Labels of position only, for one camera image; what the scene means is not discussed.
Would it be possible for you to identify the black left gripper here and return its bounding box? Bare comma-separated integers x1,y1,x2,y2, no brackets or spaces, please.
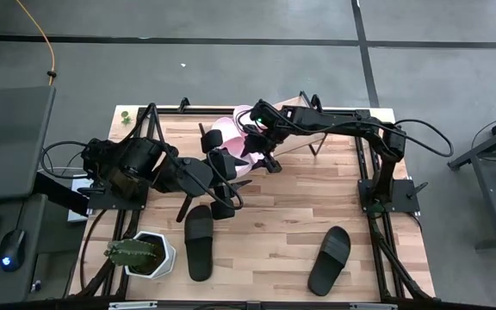
200,128,253,220

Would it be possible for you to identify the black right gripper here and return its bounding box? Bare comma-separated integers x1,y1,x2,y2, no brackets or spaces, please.
241,127,283,174

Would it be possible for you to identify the wooden shelf with black frame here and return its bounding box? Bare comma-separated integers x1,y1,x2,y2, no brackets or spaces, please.
198,90,329,157

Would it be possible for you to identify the black slide sandal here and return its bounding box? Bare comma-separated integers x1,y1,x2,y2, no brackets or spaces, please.
183,204,214,282
307,225,352,297

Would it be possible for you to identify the white hexagonal plant pot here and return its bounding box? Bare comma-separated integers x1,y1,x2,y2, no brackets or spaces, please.
124,230,177,280

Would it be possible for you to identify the green cactus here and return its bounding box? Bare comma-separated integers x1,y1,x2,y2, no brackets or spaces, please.
103,239,159,267

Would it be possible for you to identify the black front bar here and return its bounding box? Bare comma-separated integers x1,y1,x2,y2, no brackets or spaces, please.
0,295,496,310

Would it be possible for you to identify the white power box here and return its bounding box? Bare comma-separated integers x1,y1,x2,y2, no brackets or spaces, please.
67,177,96,224

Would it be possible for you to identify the black computer mouse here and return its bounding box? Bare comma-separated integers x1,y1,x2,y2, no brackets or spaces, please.
0,228,27,273

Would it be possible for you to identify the black metal stand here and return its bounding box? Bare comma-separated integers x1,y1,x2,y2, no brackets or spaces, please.
447,107,496,251

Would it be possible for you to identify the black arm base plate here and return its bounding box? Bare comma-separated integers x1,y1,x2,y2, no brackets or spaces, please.
358,178,421,214
87,184,149,212

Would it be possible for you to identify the silver bracket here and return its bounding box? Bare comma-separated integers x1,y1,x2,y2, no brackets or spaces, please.
108,301,158,310
350,302,398,310

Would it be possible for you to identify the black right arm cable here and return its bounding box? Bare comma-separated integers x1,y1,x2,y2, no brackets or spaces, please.
396,119,455,158

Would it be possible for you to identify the yellow cable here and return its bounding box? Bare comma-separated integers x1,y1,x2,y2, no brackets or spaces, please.
14,0,56,86

